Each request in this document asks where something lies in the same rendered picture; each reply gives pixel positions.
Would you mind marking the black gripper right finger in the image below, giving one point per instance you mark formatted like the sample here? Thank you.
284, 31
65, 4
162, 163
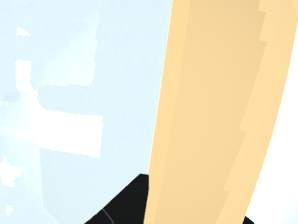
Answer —
247, 221

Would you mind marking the light wooden rail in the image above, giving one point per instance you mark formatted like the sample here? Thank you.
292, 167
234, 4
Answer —
225, 71

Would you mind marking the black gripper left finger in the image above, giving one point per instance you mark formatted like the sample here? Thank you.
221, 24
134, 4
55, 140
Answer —
128, 207

